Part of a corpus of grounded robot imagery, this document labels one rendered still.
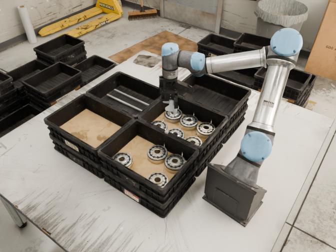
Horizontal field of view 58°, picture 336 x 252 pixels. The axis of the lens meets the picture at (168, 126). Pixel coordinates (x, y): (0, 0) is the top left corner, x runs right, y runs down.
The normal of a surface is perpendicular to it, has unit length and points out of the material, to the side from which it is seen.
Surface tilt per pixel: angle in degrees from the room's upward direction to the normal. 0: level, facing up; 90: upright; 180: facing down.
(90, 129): 0
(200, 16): 90
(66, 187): 0
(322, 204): 0
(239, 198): 90
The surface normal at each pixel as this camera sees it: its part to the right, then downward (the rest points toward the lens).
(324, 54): -0.55, 0.34
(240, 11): -0.58, 0.54
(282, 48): -0.25, -0.18
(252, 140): -0.32, 0.07
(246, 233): 0.00, -0.74
